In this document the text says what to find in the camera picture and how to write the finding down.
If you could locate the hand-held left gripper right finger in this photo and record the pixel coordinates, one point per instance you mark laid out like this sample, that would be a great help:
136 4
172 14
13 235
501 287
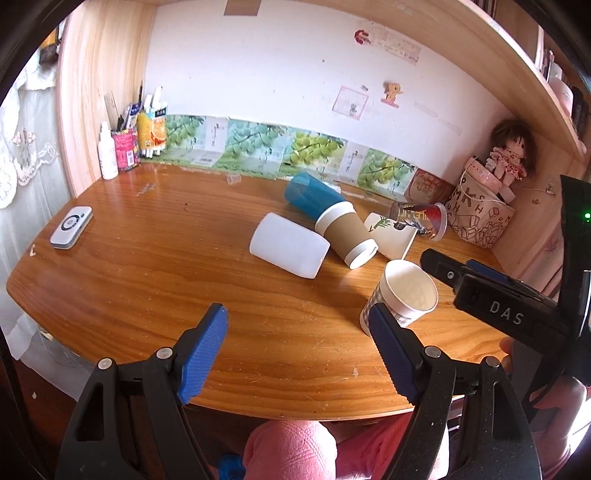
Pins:
392 353

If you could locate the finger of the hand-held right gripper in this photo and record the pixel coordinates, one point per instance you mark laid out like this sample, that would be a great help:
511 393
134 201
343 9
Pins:
487 272
503 309

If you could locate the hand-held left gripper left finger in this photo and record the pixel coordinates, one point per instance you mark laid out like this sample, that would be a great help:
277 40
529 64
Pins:
205 355

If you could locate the checkered paper cup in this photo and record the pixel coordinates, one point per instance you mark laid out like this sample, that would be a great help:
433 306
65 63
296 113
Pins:
411 286

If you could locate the clear cup red print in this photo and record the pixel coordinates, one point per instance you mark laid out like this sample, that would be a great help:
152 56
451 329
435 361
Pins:
418 216

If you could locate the white cup bamboo print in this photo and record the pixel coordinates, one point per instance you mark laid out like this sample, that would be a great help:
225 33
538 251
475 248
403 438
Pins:
392 240

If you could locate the brown paper cup white rim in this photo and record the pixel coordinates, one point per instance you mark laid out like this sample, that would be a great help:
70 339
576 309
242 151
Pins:
344 233

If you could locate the white translucent plastic cup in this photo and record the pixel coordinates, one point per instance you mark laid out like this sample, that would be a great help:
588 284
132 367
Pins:
288 244

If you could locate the small clear measuring cup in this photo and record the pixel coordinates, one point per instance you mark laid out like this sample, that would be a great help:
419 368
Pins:
234 179

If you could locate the blue plastic cup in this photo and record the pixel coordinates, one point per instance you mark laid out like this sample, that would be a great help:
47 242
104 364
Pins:
307 194

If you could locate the person's right hand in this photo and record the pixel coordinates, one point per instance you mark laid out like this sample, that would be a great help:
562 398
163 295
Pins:
561 392

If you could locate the beige printed bag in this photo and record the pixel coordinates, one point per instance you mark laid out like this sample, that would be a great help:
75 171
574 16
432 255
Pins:
480 217

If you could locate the person's leg in pink pants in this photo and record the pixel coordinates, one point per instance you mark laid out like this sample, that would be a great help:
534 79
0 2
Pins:
392 445
288 450

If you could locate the red-brown box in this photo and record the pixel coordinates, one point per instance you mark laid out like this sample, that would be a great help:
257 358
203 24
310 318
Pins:
429 187

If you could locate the blue object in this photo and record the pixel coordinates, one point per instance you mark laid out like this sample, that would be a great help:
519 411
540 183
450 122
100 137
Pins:
229 467

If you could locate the brown-haired rag doll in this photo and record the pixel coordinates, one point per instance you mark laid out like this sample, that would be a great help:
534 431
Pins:
510 157

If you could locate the white remote control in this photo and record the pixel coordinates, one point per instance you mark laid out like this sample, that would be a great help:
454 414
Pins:
71 226

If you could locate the grape print poster strip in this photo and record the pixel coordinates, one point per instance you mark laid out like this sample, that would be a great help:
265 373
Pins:
258 145

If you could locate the pink pen holder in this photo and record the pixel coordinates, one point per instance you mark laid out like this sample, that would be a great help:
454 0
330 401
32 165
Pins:
125 150

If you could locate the white plastic bottle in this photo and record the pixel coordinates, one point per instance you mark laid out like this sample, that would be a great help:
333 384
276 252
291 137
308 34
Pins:
108 154

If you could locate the orange fruit print carton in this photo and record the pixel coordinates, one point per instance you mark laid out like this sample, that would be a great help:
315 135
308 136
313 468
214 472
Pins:
151 131

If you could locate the wooden shelf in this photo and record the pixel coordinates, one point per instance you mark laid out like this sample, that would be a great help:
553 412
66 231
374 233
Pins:
461 27

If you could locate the wooden ruler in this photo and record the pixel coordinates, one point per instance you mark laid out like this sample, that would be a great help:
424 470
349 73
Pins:
111 108

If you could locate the black pen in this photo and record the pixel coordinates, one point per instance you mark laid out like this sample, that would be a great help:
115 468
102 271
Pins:
140 94

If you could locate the white lace curtain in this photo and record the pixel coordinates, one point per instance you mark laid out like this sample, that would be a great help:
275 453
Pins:
27 138

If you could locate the wooden side panel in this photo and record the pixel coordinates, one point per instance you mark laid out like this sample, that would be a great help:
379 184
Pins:
106 69

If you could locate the brown tape patch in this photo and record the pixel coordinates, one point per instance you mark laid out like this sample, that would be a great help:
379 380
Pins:
241 7

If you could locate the yellow cartoon wall clip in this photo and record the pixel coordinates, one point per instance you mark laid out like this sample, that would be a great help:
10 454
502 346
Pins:
391 93

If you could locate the pink wall note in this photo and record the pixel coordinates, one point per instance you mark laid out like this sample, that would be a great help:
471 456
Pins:
350 102

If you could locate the white paper wall label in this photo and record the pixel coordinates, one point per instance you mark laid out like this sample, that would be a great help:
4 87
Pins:
397 45

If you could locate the red wall sticker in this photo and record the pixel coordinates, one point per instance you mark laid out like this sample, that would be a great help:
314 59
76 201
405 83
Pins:
362 37

